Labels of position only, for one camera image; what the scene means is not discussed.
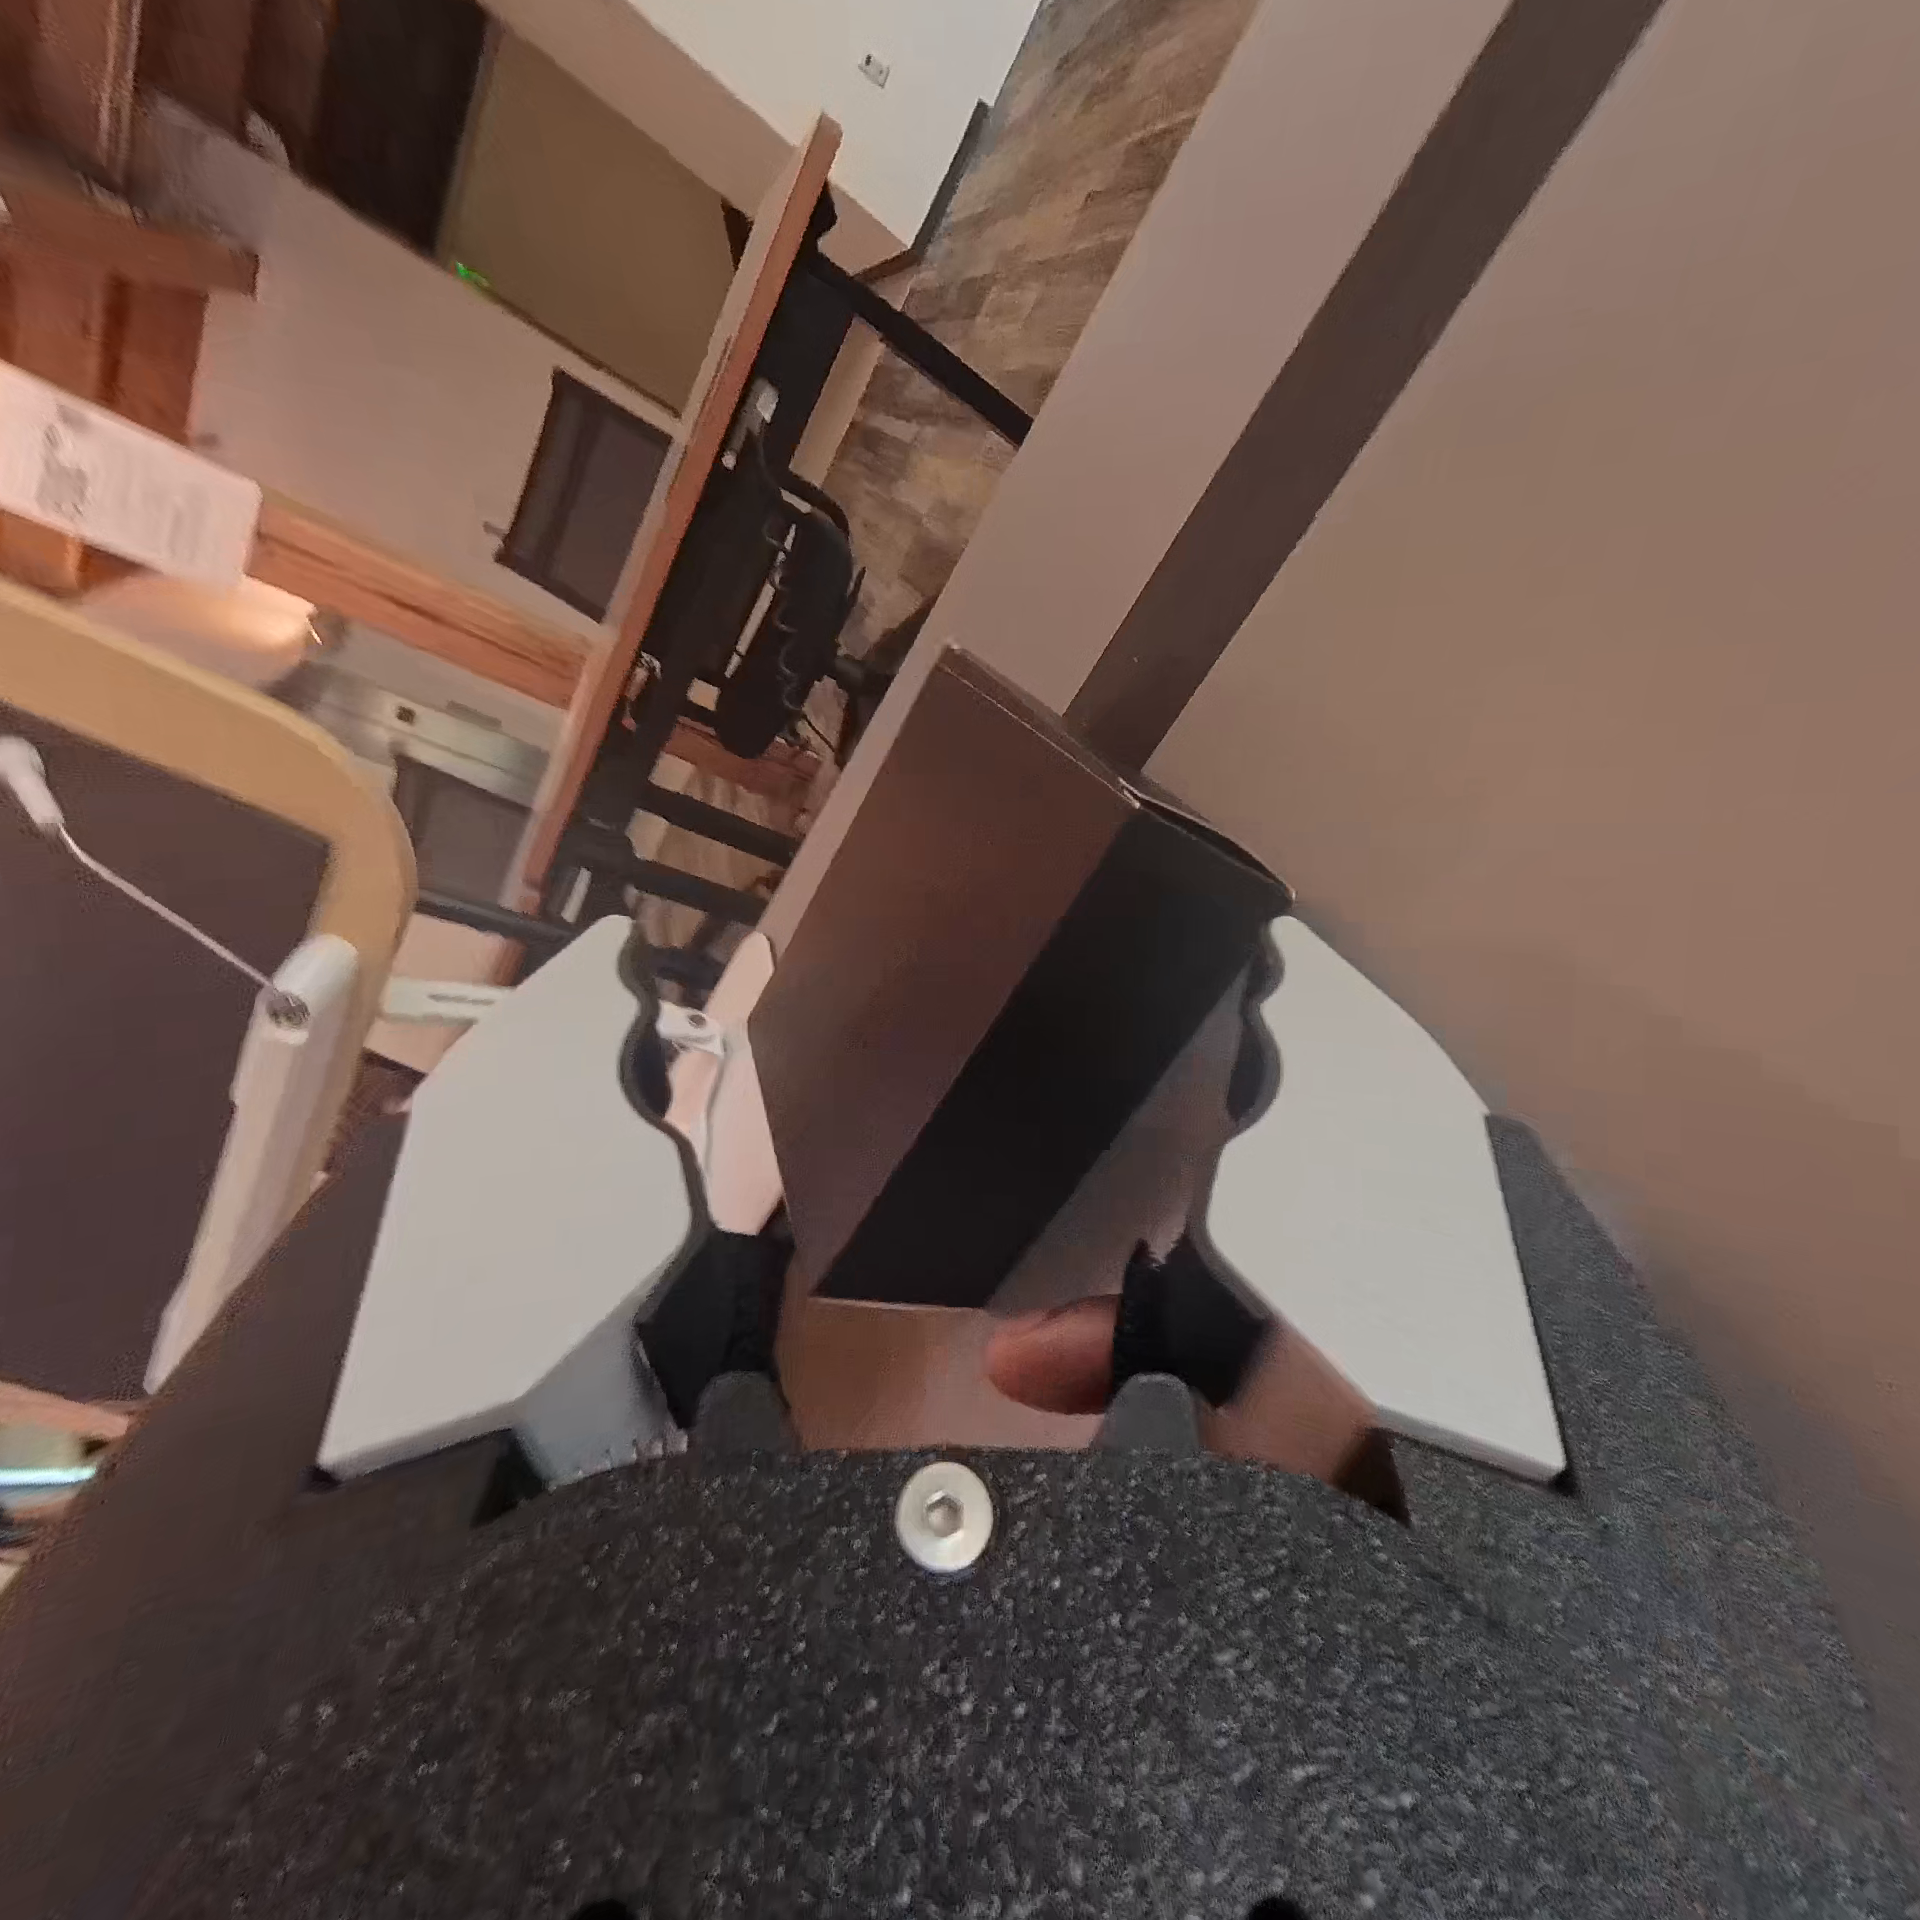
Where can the wooden table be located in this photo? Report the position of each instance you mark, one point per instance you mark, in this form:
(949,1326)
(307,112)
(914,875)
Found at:
(708,480)

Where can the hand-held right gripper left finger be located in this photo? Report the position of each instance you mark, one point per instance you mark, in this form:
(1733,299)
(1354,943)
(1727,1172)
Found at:
(526,1229)

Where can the white paper sign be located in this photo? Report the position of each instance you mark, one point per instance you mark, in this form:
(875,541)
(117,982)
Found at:
(122,473)

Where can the grey desk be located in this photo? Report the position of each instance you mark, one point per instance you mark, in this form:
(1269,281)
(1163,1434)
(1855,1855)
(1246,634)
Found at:
(1588,661)

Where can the matte black box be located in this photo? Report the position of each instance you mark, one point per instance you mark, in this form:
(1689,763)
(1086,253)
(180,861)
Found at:
(988,988)

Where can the black board on white stand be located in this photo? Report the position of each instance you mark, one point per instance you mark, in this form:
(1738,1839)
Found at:
(150,1020)

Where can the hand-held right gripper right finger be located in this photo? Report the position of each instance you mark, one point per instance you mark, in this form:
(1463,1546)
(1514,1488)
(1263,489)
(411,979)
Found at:
(1382,1201)

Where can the black office chair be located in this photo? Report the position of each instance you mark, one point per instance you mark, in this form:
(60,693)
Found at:
(721,586)

